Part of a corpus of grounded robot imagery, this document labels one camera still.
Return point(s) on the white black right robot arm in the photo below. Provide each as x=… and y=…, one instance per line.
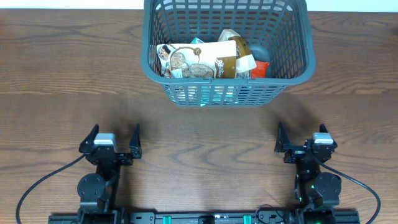
x=317, y=191

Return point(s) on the red orange cracker package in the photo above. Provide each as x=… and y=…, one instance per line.
x=260, y=70

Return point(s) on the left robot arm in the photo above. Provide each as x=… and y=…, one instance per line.
x=98, y=190

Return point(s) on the grey plastic lattice basket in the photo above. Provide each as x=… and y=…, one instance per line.
x=277, y=31

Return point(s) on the Kleenex tissue multipack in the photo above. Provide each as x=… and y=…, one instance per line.
x=196, y=40

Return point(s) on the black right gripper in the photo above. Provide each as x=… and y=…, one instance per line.
x=295, y=150

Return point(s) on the teal snack packet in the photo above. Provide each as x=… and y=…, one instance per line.
x=215, y=95

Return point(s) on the beige brown-label snack pouch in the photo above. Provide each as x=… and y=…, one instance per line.
x=207, y=60

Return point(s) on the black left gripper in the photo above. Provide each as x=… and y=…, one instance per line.
x=126, y=158

